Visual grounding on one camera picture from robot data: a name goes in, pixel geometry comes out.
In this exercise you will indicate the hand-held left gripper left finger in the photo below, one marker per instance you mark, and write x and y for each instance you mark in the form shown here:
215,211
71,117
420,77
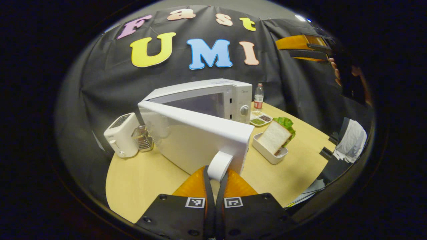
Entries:
180,216

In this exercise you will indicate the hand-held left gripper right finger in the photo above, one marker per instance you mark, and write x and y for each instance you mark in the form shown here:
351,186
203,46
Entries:
253,216

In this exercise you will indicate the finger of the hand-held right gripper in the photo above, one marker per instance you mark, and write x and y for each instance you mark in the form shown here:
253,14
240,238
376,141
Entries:
293,42
307,54

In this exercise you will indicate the white microwave oven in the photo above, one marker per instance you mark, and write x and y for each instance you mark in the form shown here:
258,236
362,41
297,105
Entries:
196,140

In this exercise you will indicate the lettuce sandwich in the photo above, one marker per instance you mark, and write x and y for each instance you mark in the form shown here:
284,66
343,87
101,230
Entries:
274,137

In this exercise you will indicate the white cloth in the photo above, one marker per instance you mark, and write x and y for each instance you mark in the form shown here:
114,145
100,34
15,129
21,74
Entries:
352,140

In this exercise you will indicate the white rectangular tray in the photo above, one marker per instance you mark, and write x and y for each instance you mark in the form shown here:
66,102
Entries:
267,154

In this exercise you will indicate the clear plastic water bottle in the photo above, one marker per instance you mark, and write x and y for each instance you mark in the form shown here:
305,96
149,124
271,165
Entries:
259,98

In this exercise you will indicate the divided plate of beans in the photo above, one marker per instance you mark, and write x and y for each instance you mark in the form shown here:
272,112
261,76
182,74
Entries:
261,118

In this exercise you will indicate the small glass jar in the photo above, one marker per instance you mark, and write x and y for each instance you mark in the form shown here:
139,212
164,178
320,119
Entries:
143,140

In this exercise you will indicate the white toaster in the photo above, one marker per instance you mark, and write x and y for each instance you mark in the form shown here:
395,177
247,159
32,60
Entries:
120,136

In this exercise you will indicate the black backdrop cloth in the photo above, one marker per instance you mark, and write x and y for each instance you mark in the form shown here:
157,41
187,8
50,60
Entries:
106,83

